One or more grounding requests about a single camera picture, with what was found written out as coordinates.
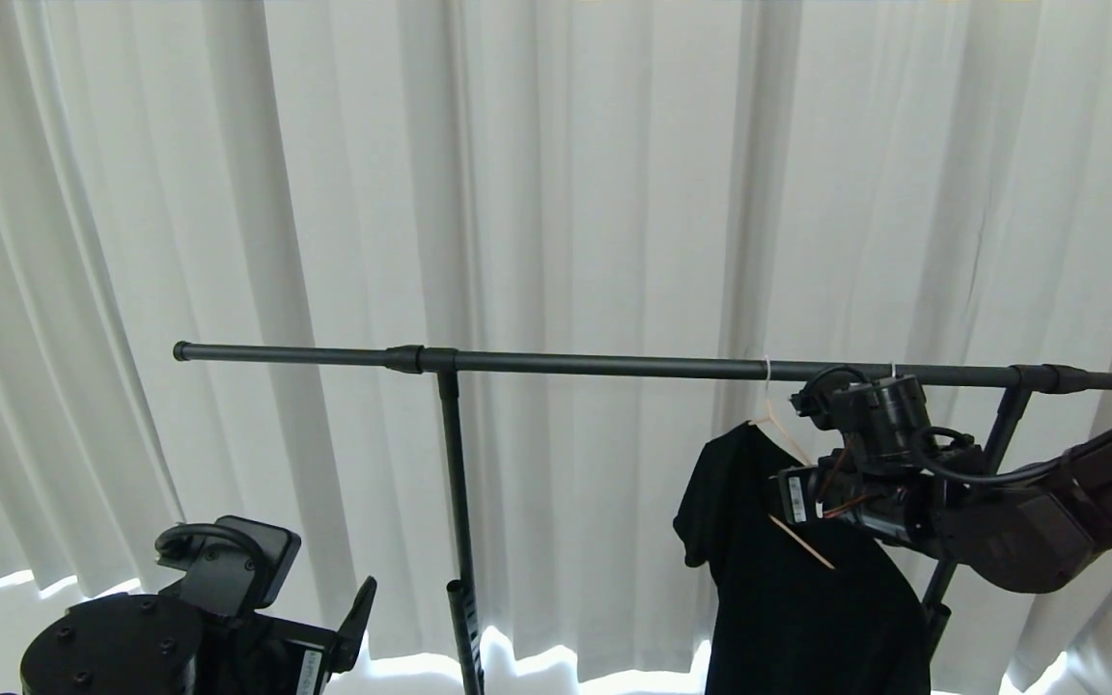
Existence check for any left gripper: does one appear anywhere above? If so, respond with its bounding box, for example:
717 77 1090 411
216 575 379 695

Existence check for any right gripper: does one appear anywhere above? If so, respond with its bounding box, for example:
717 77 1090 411
774 461 920 543

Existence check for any black short-sleeved shirt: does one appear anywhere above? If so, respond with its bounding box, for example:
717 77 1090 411
674 422 933 695

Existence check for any black clothes rack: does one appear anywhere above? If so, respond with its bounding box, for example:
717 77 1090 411
173 341 1112 695

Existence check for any white curtain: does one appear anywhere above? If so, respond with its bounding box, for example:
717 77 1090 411
0 0 1112 695

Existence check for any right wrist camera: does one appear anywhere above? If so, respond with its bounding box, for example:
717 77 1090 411
790 365 871 431

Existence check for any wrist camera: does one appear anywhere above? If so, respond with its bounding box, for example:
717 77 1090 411
155 516 302 620
790 365 871 431

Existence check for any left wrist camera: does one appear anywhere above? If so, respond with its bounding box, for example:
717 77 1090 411
155 516 302 620

